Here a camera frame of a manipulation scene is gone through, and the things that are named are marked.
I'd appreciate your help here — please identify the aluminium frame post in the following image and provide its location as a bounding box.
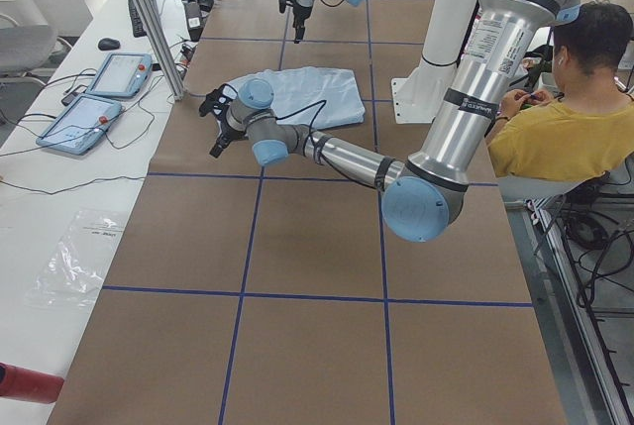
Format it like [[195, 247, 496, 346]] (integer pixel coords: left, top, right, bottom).
[[133, 0, 184, 101]]

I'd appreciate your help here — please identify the light blue button shirt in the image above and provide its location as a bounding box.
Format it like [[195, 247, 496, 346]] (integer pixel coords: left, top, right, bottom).
[[228, 66, 366, 130]]

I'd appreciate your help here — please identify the black box with label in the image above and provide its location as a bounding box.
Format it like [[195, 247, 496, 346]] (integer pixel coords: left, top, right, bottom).
[[181, 0, 211, 42]]

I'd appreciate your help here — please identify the near blue teach pendant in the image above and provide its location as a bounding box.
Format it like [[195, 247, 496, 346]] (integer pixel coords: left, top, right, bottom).
[[36, 94, 122, 156]]

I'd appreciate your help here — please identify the black keyboard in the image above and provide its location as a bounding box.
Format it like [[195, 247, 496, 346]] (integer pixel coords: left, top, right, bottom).
[[127, 0, 159, 39]]

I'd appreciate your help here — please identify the far blue teach pendant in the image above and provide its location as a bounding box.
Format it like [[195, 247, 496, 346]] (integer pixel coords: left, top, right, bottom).
[[86, 52, 153, 99]]

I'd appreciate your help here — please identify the black computer mouse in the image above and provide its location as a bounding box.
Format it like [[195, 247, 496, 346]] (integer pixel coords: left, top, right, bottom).
[[97, 38, 121, 52]]

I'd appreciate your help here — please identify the person in yellow shirt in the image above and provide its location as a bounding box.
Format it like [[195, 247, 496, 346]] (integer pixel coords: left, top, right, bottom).
[[486, 2, 633, 182]]

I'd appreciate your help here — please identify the blue teach pendant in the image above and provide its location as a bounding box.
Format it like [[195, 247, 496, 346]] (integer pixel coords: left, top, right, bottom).
[[86, 52, 153, 99], [36, 94, 122, 156]]

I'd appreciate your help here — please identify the white camera pillar with base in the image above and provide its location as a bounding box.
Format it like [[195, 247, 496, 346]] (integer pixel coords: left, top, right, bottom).
[[391, 0, 477, 124]]

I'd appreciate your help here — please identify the red bottle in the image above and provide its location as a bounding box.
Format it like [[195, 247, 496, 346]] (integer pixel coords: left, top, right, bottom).
[[0, 363, 64, 404]]

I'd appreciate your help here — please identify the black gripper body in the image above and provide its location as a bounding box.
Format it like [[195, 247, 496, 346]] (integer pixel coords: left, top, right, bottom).
[[199, 83, 243, 142], [278, 0, 311, 29]]

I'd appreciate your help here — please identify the grey office chair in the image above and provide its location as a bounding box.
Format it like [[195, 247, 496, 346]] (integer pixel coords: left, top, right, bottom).
[[1, 25, 57, 75]]

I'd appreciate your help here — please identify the clear plastic bag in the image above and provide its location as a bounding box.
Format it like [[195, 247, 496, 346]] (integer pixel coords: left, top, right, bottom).
[[25, 209, 129, 309]]

